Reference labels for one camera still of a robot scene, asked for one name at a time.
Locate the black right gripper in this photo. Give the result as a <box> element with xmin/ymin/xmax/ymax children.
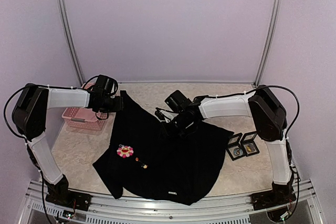
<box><xmin>157</xmin><ymin>111</ymin><xmax>190</xmax><ymax>142</ymax></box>

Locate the black t-shirt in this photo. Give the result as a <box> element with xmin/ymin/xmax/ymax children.
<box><xmin>93</xmin><ymin>91</ymin><xmax>233</xmax><ymax>205</ymax></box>

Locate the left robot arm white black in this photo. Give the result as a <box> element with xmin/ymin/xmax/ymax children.
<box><xmin>11</xmin><ymin>74</ymin><xmax>123</xmax><ymax>206</ymax></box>

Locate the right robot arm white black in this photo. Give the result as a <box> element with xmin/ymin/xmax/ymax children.
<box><xmin>155</xmin><ymin>85</ymin><xmax>299</xmax><ymax>210</ymax></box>

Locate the pink plastic basket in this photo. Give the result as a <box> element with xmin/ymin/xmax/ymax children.
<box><xmin>61</xmin><ymin>82</ymin><xmax>108</xmax><ymax>132</ymax></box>

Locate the black display box left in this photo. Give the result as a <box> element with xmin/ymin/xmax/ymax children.
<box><xmin>226</xmin><ymin>133</ymin><xmax>245</xmax><ymax>161</ymax></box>

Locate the black display box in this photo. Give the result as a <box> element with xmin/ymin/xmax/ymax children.
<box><xmin>226</xmin><ymin>133</ymin><xmax>245</xmax><ymax>161</ymax></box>
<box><xmin>240</xmin><ymin>131</ymin><xmax>260</xmax><ymax>156</ymax></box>

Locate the black display box right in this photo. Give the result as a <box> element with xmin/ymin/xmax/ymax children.
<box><xmin>240</xmin><ymin>131</ymin><xmax>260</xmax><ymax>156</ymax></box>

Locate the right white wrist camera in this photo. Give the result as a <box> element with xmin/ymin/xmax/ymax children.
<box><xmin>154</xmin><ymin>108</ymin><xmax>175</xmax><ymax>123</ymax></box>

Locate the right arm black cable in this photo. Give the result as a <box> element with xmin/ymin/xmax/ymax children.
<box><xmin>267</xmin><ymin>84</ymin><xmax>300</xmax><ymax>138</ymax></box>

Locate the front aluminium rail base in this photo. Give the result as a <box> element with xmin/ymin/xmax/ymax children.
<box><xmin>18</xmin><ymin>179</ymin><xmax>323</xmax><ymax>224</ymax></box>

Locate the left aluminium frame post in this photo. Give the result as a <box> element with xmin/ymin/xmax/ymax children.
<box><xmin>57</xmin><ymin>0</ymin><xmax>85</xmax><ymax>84</ymax></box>

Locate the aluminium frame post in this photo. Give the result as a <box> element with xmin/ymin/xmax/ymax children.
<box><xmin>57</xmin><ymin>0</ymin><xmax>85</xmax><ymax>84</ymax></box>
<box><xmin>254</xmin><ymin>0</ymin><xmax>281</xmax><ymax>87</ymax></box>

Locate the right aluminium frame post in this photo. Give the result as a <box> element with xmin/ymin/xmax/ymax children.
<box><xmin>254</xmin><ymin>0</ymin><xmax>281</xmax><ymax>87</ymax></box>

